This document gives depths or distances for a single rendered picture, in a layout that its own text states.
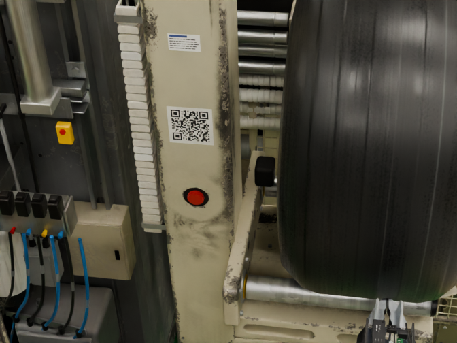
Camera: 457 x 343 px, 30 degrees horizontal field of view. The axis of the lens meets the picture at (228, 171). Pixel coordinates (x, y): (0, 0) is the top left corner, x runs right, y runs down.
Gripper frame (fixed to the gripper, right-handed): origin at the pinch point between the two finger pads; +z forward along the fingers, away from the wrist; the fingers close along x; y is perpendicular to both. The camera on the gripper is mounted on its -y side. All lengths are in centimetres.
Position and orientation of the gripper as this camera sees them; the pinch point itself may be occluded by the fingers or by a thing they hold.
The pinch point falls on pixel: (386, 307)
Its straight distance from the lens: 141.0
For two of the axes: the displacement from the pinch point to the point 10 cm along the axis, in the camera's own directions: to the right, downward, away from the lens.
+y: -0.3, -7.6, -6.5
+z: 1.5, -6.4, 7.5
